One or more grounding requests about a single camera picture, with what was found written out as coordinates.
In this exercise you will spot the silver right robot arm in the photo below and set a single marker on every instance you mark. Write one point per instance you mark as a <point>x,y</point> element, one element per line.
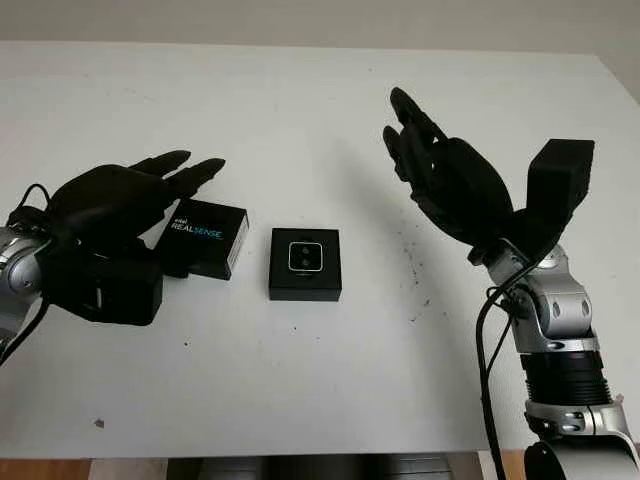
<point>555,320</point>

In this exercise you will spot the small silver RealSense camera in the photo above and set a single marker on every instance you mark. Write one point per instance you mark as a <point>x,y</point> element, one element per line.
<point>305,257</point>

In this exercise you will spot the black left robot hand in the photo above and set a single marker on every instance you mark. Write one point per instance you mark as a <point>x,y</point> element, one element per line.
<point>110,205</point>

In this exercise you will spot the black box base foam insert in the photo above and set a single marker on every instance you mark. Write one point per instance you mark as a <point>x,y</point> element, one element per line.
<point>280,291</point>

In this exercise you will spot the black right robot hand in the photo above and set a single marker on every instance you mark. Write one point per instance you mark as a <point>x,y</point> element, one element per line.
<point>460,190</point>

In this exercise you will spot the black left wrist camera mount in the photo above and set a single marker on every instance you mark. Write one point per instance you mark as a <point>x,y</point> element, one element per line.
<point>115,295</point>

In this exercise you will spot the black RealSense box lid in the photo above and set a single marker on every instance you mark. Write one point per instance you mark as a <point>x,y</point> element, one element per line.
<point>215,235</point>

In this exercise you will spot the dark robot torso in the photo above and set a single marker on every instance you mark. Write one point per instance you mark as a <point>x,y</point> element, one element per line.
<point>325,465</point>

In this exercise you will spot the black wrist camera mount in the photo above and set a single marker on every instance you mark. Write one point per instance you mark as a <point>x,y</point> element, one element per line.
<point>555,200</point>
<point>115,295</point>

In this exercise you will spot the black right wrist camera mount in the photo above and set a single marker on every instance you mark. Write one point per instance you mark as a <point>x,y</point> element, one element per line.
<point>555,200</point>

